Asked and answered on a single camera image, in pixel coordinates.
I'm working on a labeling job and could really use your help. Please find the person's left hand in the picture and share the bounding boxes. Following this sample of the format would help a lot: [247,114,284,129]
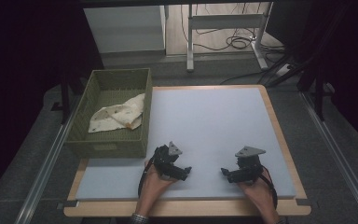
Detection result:
[139,158,177,204]

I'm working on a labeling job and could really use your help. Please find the white power strip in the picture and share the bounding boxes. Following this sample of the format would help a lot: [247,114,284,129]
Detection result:
[274,63,292,77]

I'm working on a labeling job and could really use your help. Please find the person's right hand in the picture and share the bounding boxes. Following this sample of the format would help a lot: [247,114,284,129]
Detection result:
[237,167,275,210]

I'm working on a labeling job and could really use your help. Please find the white metal desk frame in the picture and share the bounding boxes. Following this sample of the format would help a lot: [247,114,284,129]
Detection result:
[186,2,275,74]

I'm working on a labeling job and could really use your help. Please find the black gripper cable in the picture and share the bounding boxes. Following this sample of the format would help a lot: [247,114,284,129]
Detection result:
[258,165,279,210]
[137,159,155,199]

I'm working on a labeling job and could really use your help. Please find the white cabinet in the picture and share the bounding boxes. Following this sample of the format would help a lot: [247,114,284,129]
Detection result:
[83,5,167,54]

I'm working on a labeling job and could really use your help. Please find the cream cloth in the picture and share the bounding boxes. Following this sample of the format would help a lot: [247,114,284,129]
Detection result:
[88,92,146,133]

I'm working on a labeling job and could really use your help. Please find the grey foam mat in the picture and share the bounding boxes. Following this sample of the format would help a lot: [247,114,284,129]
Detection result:
[75,87,297,201]

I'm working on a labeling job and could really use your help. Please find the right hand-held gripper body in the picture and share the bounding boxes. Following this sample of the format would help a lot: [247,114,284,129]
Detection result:
[233,146,267,184]

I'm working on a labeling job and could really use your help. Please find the metal floor rail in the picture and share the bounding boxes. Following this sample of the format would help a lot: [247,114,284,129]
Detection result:
[13,92,82,224]
[300,91,358,224]

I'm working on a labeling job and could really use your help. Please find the person's left plaid sleeve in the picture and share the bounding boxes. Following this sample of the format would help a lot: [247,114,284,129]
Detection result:
[129,212,151,224]

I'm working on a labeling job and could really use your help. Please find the green woven basket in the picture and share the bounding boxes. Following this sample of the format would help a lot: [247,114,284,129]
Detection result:
[64,67,154,159]

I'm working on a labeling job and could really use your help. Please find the black floor cables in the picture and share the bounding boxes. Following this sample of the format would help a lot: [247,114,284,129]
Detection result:
[180,3,286,54]

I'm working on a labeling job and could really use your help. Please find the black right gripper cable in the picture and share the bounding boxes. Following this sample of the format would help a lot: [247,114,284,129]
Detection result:
[258,165,279,210]

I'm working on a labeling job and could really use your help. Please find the black stand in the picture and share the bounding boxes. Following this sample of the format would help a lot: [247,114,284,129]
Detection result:
[297,61,335,122]
[50,70,73,126]

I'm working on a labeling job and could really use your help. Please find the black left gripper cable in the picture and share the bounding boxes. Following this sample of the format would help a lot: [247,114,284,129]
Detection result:
[137,159,155,199]

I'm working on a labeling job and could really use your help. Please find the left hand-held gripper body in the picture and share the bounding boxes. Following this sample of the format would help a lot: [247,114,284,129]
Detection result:
[153,141,184,181]

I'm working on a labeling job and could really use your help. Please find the wooden table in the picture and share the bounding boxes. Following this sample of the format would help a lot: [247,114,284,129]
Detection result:
[62,84,312,218]

